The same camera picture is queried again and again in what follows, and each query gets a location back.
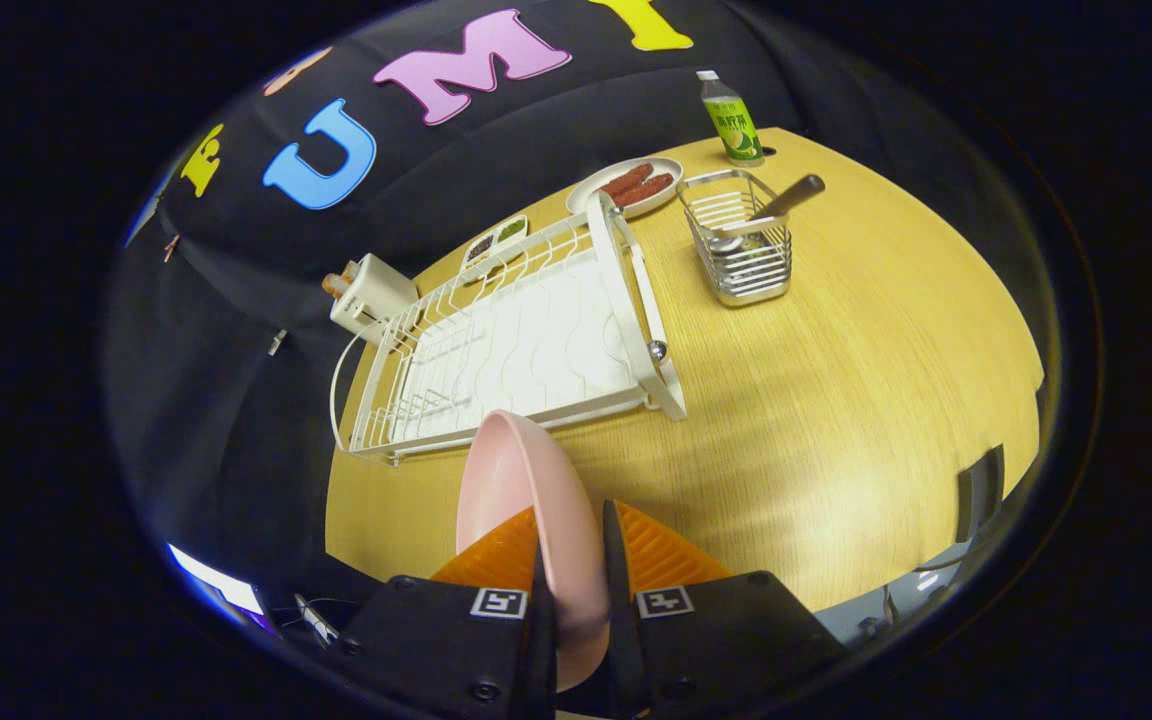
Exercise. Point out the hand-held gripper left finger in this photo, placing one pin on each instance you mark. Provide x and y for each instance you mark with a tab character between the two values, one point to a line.
446	650

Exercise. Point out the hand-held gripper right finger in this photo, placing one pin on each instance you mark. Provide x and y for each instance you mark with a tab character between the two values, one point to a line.
621	640

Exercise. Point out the pink plate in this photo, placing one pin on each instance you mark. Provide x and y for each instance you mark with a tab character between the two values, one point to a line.
546	500

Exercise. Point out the white round dish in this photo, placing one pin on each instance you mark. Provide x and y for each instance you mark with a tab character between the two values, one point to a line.
579	196

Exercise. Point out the black backdrop cloth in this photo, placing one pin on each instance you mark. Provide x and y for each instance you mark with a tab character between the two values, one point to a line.
236	400

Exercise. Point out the white cloth clip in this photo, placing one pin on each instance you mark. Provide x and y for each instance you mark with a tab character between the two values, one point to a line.
277	343

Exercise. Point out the white toaster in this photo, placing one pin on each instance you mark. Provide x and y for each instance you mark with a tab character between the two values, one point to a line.
376	295

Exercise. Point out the toasted bread slice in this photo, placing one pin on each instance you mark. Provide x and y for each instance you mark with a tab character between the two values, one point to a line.
333	287
346	271

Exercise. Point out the white divided condiment tray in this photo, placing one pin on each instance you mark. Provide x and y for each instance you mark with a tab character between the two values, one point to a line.
496	240

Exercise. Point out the brown meat piece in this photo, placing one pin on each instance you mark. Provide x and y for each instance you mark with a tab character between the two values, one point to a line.
628	180
648	189

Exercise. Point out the reddish cloth clip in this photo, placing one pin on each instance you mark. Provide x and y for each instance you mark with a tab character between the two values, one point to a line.
171	247

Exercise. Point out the green tea bottle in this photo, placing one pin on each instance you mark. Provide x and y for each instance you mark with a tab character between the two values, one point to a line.
733	125

